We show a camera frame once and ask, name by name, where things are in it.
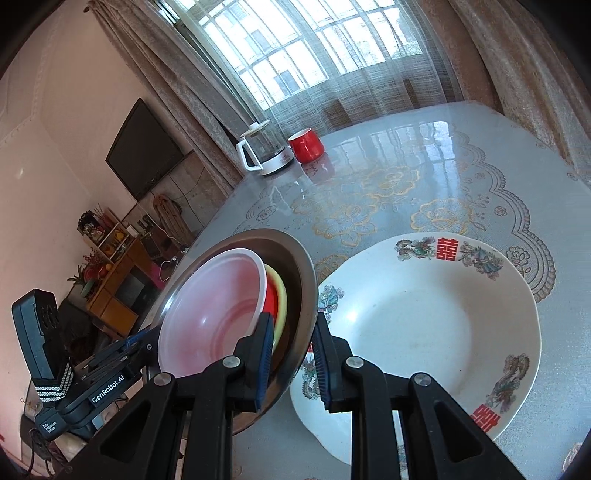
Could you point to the stainless steel bowl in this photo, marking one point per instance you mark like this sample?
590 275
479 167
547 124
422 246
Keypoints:
295 286

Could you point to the beige patterned curtain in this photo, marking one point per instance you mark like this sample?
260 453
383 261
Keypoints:
531 69
184 92

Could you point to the wicker chair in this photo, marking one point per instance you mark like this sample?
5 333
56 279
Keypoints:
173 221

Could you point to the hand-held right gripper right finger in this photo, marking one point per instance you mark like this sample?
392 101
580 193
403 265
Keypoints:
322 369

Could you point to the white glass kettle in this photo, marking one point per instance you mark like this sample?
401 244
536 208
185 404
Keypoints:
272 159

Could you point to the large white patterned plate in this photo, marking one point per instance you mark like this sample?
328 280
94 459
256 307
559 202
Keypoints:
415 323

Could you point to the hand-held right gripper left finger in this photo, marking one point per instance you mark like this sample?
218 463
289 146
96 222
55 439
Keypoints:
263 364

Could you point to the red mug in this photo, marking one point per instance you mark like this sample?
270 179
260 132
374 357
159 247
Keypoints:
307 147

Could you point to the yellow plastic bowl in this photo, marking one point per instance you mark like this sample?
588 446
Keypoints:
280 304

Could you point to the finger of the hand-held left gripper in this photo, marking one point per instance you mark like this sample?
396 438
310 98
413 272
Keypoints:
124 359
136 340

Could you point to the red plastic bowl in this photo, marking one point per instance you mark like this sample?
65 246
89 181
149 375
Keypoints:
217 300

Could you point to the sheer white curtain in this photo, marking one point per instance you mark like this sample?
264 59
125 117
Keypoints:
369 101

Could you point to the black wall television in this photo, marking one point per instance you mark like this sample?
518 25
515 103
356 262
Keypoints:
143 152

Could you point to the barred window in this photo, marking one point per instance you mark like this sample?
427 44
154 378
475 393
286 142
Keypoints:
300 50

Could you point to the wooden cabinet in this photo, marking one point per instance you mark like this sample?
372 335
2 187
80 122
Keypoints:
120 286

